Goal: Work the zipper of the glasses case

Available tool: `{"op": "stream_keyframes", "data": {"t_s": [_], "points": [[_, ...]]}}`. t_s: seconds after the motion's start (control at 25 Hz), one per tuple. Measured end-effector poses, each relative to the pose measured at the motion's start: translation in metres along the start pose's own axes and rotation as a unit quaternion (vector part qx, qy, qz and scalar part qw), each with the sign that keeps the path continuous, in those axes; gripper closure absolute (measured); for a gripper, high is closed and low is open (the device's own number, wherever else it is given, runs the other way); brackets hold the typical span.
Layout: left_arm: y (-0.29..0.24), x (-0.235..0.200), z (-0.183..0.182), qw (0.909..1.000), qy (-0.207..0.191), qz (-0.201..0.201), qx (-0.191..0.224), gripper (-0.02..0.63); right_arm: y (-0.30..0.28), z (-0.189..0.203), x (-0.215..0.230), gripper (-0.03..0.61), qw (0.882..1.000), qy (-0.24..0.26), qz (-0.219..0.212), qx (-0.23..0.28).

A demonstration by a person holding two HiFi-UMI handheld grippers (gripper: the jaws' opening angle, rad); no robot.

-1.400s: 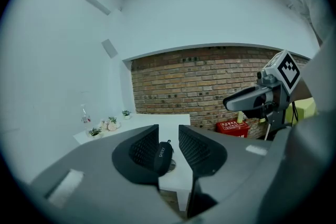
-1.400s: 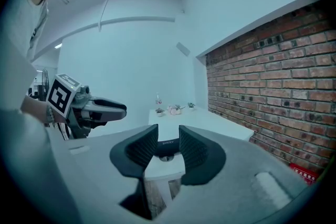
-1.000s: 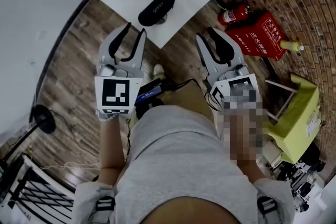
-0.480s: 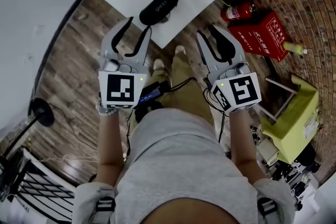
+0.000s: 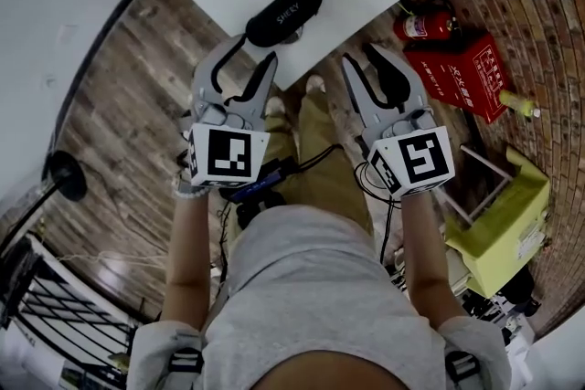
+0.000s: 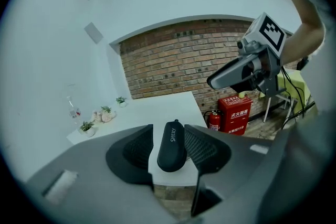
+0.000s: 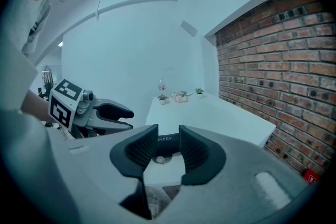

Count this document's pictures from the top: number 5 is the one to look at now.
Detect yellow-green drink bottle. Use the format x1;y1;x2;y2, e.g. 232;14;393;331
498;90;541;120

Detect yellow-green cardboard box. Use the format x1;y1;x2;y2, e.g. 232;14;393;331
445;145;552;298

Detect red fire extinguisher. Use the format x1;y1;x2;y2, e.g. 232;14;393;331
393;0;458;42

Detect black round stand base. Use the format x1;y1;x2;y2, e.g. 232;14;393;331
0;150;88;243

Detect white metal frame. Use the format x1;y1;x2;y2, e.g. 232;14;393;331
459;143;511;225

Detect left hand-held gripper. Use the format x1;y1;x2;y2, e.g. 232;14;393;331
175;34;280;198

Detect person's grey t-shirt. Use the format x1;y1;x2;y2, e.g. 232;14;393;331
130;207;513;390

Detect person's left forearm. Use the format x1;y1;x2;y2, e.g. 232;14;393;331
162;194;216;328

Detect black glasses case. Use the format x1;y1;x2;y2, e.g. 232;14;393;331
244;0;339;47

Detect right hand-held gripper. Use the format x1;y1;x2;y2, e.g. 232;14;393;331
341;42;456;199

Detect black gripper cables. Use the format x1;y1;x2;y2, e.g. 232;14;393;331
354;159;403;261

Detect white bead bracelet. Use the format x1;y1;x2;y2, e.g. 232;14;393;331
172;180;211;200

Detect red fire equipment box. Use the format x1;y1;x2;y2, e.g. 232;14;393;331
402;33;511;125

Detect person's right forearm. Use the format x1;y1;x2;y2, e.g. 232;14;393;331
399;186;461;330

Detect black right shoulder strap buckle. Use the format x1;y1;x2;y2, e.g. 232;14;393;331
442;349;481;390

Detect black metal railing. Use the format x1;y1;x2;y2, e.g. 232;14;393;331
0;237;138;385

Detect white floor cable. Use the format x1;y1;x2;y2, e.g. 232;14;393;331
58;253;170;271

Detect black device with blue label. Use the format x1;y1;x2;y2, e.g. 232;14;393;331
230;157;296;203

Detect person's khaki trousers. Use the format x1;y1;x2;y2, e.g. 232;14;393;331
262;84;374;238

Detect black shoulder strap buckle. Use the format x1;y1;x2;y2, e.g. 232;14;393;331
442;349;481;390
168;346;205;390

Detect black left shoulder strap buckle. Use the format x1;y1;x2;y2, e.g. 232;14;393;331
168;346;205;390

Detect black waist pouch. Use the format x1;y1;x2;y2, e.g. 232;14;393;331
235;191;287;229

